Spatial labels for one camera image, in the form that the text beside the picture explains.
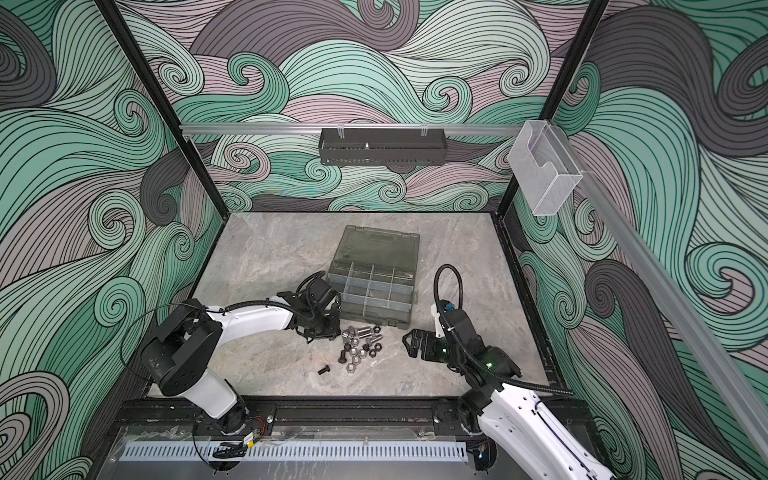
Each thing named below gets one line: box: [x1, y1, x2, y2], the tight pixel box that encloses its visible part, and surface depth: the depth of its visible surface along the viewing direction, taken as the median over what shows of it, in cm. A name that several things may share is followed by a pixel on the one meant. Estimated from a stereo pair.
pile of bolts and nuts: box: [337, 325, 383, 374], surface depth 87 cm
